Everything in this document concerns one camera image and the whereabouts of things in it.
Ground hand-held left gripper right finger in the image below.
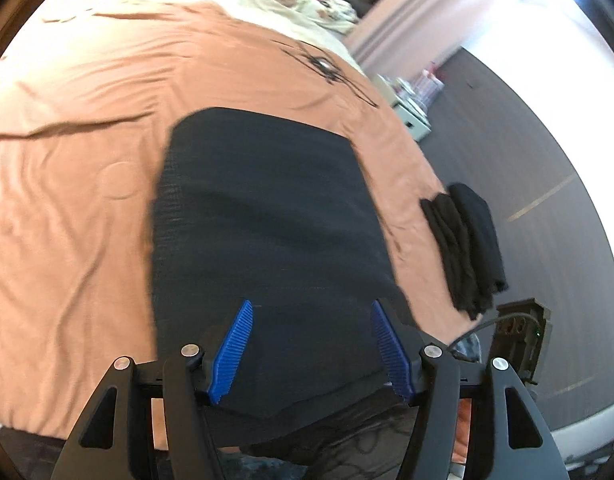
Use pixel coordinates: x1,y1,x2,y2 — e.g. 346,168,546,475
370,298,570,480

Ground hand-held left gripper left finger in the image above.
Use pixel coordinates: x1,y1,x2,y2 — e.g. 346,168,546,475
49,299,255,480

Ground black drawstring pants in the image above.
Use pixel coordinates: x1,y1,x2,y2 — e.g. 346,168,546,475
147,106,422,421

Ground stack of folded black pants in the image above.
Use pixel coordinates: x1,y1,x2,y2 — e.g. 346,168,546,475
419,182,510,321

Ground orange blanket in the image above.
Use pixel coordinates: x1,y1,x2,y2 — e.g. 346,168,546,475
0,0,472,461

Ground white nightstand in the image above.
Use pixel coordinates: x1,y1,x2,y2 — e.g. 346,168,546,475
372,72,432,143

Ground black and white printed cloth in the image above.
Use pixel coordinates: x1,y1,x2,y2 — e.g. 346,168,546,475
307,0,360,36

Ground pink curtain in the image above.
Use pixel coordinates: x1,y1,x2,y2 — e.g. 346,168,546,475
344,0,542,78

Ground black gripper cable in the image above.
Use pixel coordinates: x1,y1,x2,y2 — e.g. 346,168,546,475
449,312,535,351

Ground black charger with cables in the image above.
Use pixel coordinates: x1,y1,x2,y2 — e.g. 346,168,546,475
274,40,380,110

